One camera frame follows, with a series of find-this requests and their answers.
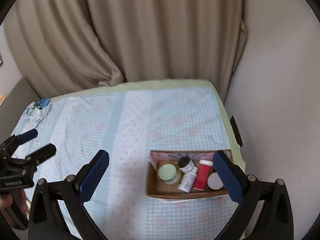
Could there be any small black-lidded white jar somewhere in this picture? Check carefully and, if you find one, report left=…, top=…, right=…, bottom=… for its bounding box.
left=178, top=156, right=195, bottom=173

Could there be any green-lidded jar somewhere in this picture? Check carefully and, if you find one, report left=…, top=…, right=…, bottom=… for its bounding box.
left=157, top=164, right=182, bottom=185

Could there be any person's left hand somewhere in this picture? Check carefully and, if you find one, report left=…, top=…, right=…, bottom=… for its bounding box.
left=0, top=188, right=29, bottom=218

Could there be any white-lidded jar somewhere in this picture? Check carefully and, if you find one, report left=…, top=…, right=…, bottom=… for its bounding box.
left=207, top=172, right=223, bottom=190

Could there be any red rectangular box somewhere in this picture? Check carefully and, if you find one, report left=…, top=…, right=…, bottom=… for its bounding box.
left=193, top=159, right=213, bottom=191

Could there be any blue item on cloth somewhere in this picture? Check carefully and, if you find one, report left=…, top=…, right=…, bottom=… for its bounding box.
left=34, top=99, right=51, bottom=109

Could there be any small white bottle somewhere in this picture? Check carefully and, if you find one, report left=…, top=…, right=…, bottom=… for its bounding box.
left=177, top=167, right=198, bottom=193

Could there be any cardboard box with pink lining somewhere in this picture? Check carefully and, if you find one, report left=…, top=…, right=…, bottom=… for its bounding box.
left=146, top=151, right=227, bottom=200

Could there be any beige curtain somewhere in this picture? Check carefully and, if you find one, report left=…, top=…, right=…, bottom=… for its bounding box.
left=1, top=0, right=246, bottom=99

